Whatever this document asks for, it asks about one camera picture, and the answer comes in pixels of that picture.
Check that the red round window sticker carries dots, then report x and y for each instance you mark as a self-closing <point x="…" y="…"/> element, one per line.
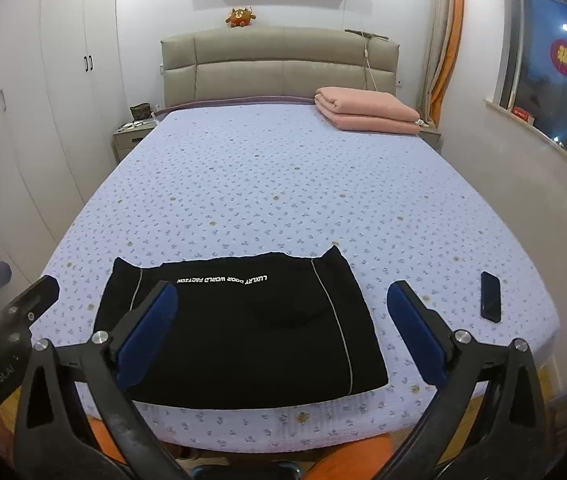
<point x="565" y="56"/>

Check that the thin wooden stick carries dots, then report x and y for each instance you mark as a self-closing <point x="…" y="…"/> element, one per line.
<point x="368" y="34"/>

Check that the beige and orange curtain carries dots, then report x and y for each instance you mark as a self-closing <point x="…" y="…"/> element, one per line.
<point x="446" y="35"/>

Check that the white wardrobe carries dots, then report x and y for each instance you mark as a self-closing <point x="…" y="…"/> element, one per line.
<point x="38" y="85"/>

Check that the window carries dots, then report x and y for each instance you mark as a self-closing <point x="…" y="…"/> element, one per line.
<point x="553" y="20"/>

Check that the bed with floral sheet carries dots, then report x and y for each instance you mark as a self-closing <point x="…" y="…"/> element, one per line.
<point x="283" y="185"/>

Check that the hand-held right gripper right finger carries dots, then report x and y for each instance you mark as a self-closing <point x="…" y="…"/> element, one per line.
<point x="413" y="330"/>

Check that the grey nightstand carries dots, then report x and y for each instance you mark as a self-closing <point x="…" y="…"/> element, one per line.
<point x="131" y="142"/>
<point x="431" y="137"/>

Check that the folded pink blanket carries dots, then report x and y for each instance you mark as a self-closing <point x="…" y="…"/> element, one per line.
<point x="363" y="107"/>

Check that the beige padded headboard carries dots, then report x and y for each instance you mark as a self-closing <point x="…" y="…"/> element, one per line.
<point x="273" y="65"/>

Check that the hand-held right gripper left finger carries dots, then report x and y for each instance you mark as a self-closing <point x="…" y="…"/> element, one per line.
<point x="148" y="330"/>

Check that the black smartphone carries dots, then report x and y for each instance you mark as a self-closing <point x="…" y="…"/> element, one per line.
<point x="490" y="297"/>

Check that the small red box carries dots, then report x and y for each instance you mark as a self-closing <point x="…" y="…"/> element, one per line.
<point x="523" y="114"/>

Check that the black hooded jacket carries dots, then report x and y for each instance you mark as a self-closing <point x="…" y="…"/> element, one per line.
<point x="243" y="340"/>

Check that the orange plush toy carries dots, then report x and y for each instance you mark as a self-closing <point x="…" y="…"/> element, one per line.
<point x="240" y="17"/>

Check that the small dark patterned bag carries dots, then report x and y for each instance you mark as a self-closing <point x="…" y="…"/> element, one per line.
<point x="139" y="111"/>

